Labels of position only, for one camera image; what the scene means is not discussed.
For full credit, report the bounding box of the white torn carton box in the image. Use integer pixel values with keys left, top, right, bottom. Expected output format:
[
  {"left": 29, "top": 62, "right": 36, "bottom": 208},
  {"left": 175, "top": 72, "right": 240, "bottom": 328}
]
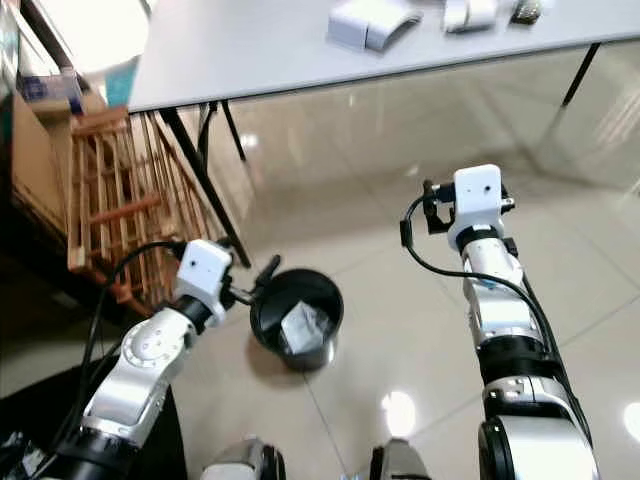
[{"left": 327, "top": 0, "right": 423, "bottom": 54}]

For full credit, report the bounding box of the dark printed snack packaging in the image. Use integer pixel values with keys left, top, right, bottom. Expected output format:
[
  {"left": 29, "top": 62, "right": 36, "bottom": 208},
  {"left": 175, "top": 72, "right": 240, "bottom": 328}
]
[{"left": 509, "top": 0, "right": 547, "bottom": 26}]

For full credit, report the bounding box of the black round rubbish bin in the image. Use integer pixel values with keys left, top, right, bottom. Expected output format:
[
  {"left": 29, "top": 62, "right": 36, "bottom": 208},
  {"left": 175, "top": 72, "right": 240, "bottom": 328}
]
[{"left": 250, "top": 268, "right": 345, "bottom": 373}]

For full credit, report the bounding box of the crumpled clear plastic wrap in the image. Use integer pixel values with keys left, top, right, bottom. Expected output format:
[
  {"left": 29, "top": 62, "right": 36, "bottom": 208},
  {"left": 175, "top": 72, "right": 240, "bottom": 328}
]
[{"left": 279, "top": 302, "right": 330, "bottom": 357}]

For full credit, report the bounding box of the black table leg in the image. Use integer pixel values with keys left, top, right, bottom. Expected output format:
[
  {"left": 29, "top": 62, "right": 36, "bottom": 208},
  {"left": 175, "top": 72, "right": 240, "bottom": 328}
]
[
  {"left": 205, "top": 100, "right": 249, "bottom": 163},
  {"left": 560, "top": 42, "right": 602, "bottom": 109},
  {"left": 157, "top": 105, "right": 252, "bottom": 268}
]

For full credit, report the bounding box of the orange wooden slatted rack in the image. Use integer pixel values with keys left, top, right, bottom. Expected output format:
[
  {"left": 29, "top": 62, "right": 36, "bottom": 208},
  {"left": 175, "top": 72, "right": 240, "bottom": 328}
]
[{"left": 66, "top": 105, "right": 223, "bottom": 319}]

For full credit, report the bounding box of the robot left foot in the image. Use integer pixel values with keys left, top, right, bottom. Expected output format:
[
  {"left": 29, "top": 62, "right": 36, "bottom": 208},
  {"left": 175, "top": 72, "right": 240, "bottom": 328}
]
[{"left": 200, "top": 437, "right": 286, "bottom": 480}]

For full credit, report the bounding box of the small white folded carton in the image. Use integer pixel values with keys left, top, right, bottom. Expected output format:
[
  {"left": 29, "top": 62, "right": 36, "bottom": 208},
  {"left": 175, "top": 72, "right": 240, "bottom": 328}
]
[{"left": 443, "top": 0, "right": 502, "bottom": 34}]

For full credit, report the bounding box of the brown cardboard box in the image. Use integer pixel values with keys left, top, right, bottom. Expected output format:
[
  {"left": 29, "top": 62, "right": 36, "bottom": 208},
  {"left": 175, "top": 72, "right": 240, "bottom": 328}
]
[{"left": 10, "top": 95, "right": 83, "bottom": 236}]

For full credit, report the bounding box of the teal plastic container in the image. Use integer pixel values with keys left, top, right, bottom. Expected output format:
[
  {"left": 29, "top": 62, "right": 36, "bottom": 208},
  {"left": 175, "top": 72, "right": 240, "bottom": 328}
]
[{"left": 105, "top": 55, "right": 141, "bottom": 109}]

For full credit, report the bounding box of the blue printed carton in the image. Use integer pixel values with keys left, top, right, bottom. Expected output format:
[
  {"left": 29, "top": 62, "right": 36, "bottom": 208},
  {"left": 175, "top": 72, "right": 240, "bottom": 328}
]
[{"left": 50, "top": 68, "right": 83, "bottom": 113}]

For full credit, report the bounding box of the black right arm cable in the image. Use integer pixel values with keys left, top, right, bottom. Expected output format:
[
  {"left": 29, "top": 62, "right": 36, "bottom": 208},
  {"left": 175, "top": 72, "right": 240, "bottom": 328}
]
[{"left": 400, "top": 195, "right": 596, "bottom": 441}]

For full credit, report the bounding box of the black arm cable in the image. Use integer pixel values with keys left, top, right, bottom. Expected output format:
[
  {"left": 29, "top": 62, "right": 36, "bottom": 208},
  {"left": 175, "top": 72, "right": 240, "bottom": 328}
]
[
  {"left": 400, "top": 195, "right": 596, "bottom": 441},
  {"left": 55, "top": 240, "right": 186, "bottom": 480}
]

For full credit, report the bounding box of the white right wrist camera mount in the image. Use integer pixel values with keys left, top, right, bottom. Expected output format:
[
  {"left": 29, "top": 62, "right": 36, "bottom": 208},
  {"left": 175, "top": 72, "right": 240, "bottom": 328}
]
[{"left": 450, "top": 164, "right": 507, "bottom": 251}]

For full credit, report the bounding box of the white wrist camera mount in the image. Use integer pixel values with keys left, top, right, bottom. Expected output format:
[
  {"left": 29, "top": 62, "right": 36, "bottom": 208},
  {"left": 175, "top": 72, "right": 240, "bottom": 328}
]
[
  {"left": 450, "top": 164, "right": 507, "bottom": 251},
  {"left": 175, "top": 238, "right": 234, "bottom": 303}
]

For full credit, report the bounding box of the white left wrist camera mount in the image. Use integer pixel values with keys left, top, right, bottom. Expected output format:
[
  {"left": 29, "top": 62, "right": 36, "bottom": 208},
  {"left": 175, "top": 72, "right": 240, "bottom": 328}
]
[{"left": 175, "top": 238, "right": 234, "bottom": 303}]

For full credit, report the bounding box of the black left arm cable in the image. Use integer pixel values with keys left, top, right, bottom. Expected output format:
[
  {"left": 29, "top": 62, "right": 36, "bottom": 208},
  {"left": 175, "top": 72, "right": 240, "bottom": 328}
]
[{"left": 55, "top": 240, "right": 186, "bottom": 480}]

